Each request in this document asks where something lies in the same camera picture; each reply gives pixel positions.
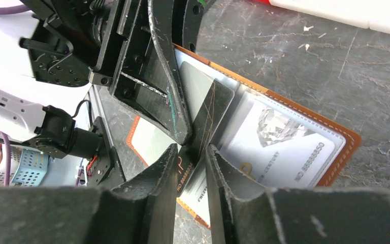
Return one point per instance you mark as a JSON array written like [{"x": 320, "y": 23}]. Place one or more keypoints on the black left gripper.
[{"x": 124, "y": 45}]

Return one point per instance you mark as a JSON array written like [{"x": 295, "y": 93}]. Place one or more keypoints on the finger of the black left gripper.
[{"x": 186, "y": 23}]

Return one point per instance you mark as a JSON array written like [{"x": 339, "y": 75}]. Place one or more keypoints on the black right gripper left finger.
[{"x": 141, "y": 210}]

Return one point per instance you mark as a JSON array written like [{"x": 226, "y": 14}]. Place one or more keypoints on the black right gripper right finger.
[{"x": 243, "y": 211}]

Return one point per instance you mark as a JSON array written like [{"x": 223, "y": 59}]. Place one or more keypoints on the white diamond credit card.
[{"x": 274, "y": 149}]

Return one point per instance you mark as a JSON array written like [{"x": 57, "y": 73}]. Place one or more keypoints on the brown leather card holder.
[{"x": 197, "y": 73}]

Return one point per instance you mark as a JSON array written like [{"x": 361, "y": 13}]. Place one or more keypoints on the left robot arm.
[{"x": 47, "y": 128}]

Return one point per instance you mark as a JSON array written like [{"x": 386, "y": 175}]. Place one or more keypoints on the blue plastic basket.
[{"x": 28, "y": 168}]

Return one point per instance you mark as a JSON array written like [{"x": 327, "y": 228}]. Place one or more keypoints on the white plastic bin left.
[{"x": 359, "y": 13}]

